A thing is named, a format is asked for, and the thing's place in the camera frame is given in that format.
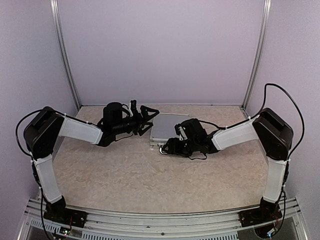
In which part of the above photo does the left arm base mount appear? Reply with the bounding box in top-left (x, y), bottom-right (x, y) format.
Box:
top-left (43, 208), bottom-right (87, 228)

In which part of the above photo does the front aluminium rail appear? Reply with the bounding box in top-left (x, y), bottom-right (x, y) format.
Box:
top-left (15, 198), bottom-right (310, 240)

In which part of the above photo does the aluminium frame post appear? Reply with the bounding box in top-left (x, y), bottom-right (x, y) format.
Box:
top-left (49, 0), bottom-right (82, 110)
top-left (241, 0), bottom-right (272, 110)

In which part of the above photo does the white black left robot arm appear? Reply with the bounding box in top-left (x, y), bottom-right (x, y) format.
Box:
top-left (22, 100), bottom-right (160, 223)

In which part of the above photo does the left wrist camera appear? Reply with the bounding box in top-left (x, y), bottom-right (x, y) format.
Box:
top-left (128, 100), bottom-right (138, 117)

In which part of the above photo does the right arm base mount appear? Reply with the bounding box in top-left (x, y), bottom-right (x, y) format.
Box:
top-left (238, 208), bottom-right (265, 228)

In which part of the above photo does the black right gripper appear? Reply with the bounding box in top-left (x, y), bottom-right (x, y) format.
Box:
top-left (162, 137), bottom-right (198, 158)

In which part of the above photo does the right aluminium frame post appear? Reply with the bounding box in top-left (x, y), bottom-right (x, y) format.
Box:
top-left (241, 0), bottom-right (272, 110)

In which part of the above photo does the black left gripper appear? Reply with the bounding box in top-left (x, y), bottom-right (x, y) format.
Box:
top-left (113, 105), bottom-right (160, 136)

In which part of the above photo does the aluminium poker set case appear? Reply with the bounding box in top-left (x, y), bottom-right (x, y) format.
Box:
top-left (149, 113), bottom-right (191, 155)

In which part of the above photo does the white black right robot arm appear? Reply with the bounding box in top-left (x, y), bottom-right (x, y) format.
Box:
top-left (159, 106), bottom-right (297, 226)

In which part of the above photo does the left aluminium frame post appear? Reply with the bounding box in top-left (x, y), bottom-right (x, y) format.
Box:
top-left (49, 0), bottom-right (82, 110)

